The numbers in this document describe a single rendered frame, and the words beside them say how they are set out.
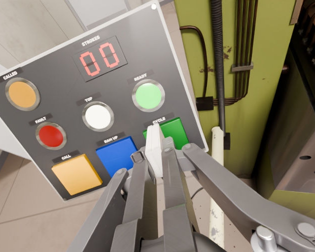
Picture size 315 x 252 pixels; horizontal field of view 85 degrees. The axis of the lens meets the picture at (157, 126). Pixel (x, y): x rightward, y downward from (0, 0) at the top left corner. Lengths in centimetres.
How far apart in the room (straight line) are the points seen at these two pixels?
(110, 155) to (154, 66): 19
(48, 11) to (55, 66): 439
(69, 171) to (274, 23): 55
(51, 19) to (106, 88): 448
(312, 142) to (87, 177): 51
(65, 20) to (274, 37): 440
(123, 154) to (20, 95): 20
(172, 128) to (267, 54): 35
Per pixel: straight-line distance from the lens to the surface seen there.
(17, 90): 38
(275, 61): 59
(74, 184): 41
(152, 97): 30
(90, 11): 445
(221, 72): 55
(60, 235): 179
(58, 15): 469
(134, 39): 31
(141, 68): 30
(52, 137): 38
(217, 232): 64
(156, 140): 17
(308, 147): 56
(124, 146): 34
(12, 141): 249
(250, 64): 56
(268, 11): 51
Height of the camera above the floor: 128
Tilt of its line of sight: 49 degrees down
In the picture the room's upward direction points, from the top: 29 degrees counter-clockwise
